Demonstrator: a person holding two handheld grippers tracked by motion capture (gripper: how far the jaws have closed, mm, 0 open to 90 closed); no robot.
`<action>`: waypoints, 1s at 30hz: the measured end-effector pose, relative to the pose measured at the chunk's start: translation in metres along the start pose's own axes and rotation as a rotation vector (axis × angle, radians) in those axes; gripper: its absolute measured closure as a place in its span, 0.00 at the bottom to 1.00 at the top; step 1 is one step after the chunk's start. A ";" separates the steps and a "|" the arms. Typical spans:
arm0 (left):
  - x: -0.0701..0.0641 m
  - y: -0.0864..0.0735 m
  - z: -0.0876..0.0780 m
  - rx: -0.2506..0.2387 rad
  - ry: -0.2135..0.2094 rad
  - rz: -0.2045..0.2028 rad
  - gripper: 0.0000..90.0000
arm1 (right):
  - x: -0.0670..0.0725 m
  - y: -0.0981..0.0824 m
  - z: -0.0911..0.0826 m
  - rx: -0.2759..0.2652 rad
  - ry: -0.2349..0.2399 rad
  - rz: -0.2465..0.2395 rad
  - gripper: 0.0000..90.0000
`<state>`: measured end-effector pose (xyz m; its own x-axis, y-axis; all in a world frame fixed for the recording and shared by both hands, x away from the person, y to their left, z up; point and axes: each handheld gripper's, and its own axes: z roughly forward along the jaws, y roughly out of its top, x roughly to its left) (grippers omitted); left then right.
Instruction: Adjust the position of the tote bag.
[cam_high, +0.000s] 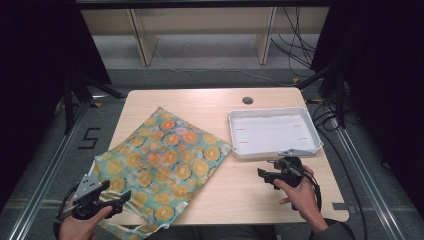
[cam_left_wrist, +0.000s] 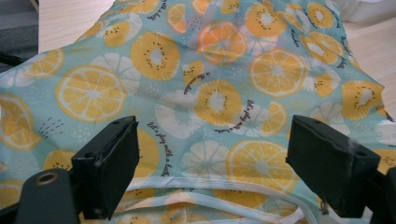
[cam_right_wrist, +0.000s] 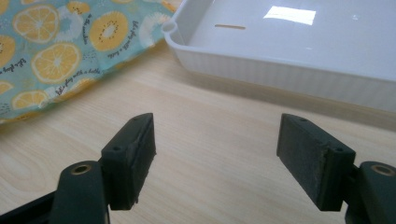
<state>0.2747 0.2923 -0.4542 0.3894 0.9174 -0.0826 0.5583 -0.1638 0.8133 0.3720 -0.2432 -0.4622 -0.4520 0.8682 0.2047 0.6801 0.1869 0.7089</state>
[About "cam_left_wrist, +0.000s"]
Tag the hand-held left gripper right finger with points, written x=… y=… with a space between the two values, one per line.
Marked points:
x=330 y=168

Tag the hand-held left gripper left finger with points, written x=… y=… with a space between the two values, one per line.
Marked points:
x=107 y=168

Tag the teal citrus print cloth bag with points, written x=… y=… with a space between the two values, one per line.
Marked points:
x=218 y=77

